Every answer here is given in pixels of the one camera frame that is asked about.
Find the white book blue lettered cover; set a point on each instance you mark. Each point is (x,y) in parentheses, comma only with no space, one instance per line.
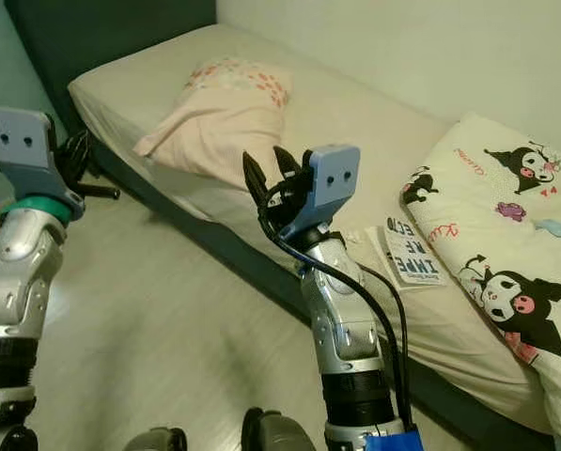
(412,249)

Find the cream Kuromi print blanket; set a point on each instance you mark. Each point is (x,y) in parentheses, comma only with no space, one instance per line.
(487,225)

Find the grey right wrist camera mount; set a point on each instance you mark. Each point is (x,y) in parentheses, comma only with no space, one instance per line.
(332,183)

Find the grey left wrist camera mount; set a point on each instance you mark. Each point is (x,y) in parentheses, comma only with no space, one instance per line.
(22,146)

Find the teal upholstered headboard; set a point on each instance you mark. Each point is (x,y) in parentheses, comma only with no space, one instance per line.
(111,38)

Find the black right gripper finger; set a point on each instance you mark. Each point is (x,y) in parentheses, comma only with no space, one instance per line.
(258,186)
(288,166)

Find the pink pillow with coloured dots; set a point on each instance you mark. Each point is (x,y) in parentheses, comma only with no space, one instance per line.
(214,117)

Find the grey robot left foot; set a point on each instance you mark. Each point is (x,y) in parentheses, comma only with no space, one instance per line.
(156,442)

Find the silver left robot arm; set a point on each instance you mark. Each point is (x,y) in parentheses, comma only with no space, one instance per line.
(17,282)

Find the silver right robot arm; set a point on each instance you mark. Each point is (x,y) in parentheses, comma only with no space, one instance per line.
(346,329)

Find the grey robot foot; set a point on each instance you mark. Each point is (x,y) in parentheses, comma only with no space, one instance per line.
(156,442)
(285,434)

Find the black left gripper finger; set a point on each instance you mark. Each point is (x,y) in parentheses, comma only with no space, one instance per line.
(81,153)

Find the dark grey bed frame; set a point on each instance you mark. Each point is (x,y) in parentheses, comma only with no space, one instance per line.
(224,258)

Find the grey robot right foot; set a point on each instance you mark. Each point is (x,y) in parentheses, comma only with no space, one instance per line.
(285,434)

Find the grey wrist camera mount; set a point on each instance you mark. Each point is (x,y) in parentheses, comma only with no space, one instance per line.
(22,146)
(332,183)

